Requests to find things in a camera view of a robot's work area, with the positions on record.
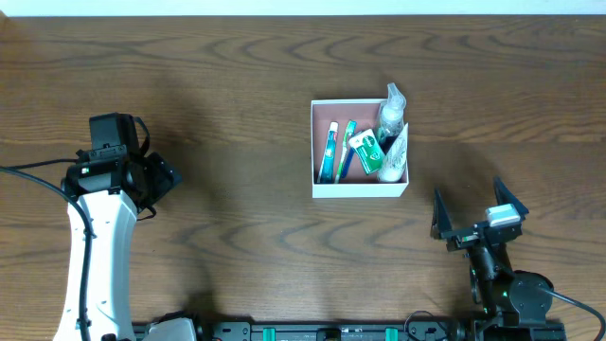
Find green white soap bar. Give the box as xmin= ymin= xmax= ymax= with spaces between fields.
xmin=348 ymin=129 xmax=384 ymax=175

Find green white toothbrush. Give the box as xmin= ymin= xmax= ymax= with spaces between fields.
xmin=334 ymin=120 xmax=357 ymax=184

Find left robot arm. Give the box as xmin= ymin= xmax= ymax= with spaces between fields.
xmin=54 ymin=146 xmax=195 ymax=340

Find white box pink interior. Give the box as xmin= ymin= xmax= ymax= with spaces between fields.
xmin=310 ymin=99 xmax=410 ymax=199

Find green toothpaste tube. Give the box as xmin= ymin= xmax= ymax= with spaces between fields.
xmin=317 ymin=121 xmax=339 ymax=184

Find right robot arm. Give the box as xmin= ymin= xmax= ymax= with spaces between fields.
xmin=431 ymin=177 xmax=553 ymax=340

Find blue disposable razor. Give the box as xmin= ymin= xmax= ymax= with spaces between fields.
xmin=340 ymin=148 xmax=355 ymax=179

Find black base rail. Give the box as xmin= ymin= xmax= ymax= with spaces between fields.
xmin=132 ymin=317 xmax=568 ymax=341

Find white bamboo print lotion tube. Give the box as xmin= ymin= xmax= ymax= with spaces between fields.
xmin=377 ymin=124 xmax=408 ymax=183

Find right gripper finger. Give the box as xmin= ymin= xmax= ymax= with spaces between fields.
xmin=493 ymin=176 xmax=529 ymax=218
xmin=431 ymin=188 xmax=453 ymax=239

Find clear foam pump bottle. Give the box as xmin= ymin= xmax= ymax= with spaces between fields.
xmin=374 ymin=82 xmax=407 ymax=153

